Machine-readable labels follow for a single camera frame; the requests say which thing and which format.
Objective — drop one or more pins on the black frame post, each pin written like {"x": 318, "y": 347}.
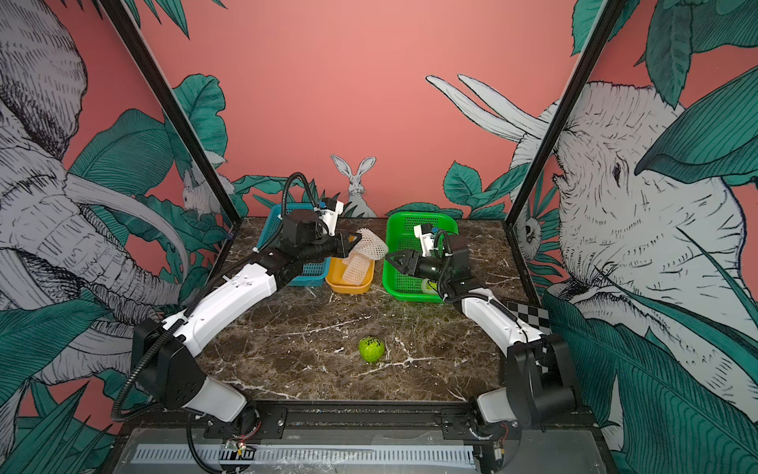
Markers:
{"x": 128, "y": 32}
{"x": 599, "y": 35}

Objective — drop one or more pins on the black white checkerboard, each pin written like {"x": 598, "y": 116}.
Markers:
{"x": 536, "y": 317}

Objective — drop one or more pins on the white foam net sleeve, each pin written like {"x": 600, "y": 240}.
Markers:
{"x": 429, "y": 287}

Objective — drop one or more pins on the white foam net in tub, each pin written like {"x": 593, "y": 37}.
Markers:
{"x": 356, "y": 269}

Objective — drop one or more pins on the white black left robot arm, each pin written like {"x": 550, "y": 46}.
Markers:
{"x": 164, "y": 371}

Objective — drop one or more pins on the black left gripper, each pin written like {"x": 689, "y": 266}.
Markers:
{"x": 342, "y": 246}

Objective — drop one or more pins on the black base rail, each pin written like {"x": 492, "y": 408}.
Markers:
{"x": 367, "y": 420}

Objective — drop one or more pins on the green custard apple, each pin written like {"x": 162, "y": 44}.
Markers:
{"x": 371, "y": 349}

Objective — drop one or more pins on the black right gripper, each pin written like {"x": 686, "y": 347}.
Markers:
{"x": 415, "y": 265}

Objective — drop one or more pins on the yellow plastic tub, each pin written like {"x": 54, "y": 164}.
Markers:
{"x": 335, "y": 279}

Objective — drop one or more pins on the teal plastic basket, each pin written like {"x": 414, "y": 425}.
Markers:
{"x": 314, "y": 274}

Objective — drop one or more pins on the white foam net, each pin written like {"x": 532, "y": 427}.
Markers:
{"x": 356, "y": 269}
{"x": 370, "y": 246}

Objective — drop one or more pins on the black left frame post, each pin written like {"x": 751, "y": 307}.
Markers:
{"x": 128, "y": 32}

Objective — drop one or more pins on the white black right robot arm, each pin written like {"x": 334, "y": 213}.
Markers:
{"x": 540, "y": 376}

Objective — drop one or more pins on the black right frame post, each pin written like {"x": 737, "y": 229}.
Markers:
{"x": 599, "y": 35}

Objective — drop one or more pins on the bright green plastic basket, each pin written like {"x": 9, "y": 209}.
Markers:
{"x": 400, "y": 236}

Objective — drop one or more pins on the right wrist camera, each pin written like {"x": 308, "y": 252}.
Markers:
{"x": 426, "y": 233}

